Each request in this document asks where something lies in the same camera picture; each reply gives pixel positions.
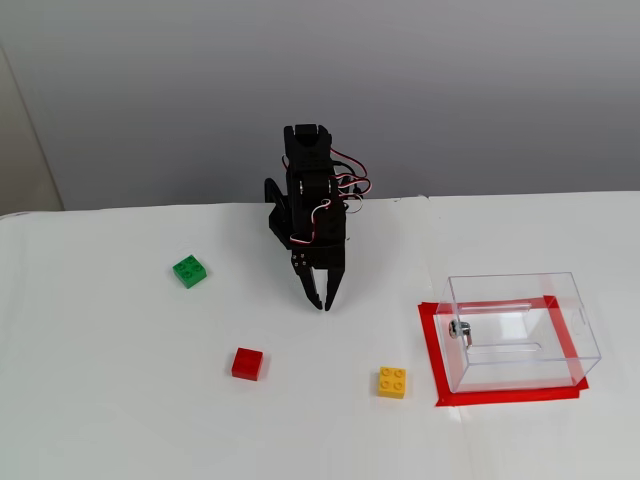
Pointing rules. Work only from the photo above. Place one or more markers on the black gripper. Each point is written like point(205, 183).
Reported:
point(327, 260)

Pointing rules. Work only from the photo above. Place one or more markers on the silver metal box lock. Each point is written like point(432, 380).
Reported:
point(459, 331)

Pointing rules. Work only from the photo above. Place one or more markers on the transparent plastic box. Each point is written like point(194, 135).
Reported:
point(520, 335)

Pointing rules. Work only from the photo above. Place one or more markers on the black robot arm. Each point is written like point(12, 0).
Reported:
point(310, 155)

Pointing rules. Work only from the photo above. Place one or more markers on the green lego brick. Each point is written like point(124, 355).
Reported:
point(190, 271)

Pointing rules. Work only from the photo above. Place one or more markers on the yellow lego brick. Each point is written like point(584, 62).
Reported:
point(392, 382)

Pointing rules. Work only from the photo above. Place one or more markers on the red lego brick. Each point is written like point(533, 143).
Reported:
point(247, 363)

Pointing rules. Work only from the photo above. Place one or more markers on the red tape frame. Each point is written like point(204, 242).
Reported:
point(500, 398)

